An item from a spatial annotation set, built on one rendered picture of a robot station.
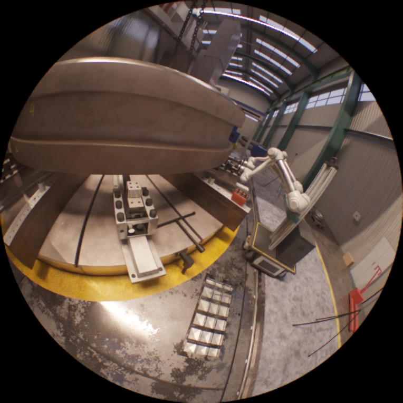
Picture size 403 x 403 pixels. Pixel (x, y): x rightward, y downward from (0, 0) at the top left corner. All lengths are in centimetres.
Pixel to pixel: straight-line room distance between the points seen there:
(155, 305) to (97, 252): 74
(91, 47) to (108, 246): 358
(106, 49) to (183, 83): 294
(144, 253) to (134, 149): 83
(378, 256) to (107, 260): 681
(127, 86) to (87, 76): 32
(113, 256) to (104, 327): 73
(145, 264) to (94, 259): 50
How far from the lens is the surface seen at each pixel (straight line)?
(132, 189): 114
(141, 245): 124
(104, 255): 138
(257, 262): 215
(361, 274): 638
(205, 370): 168
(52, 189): 166
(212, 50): 630
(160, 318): 152
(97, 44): 376
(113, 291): 157
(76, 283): 170
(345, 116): 1170
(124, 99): 122
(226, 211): 185
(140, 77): 109
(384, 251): 630
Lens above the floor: 151
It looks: 34 degrees down
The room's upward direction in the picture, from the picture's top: 25 degrees clockwise
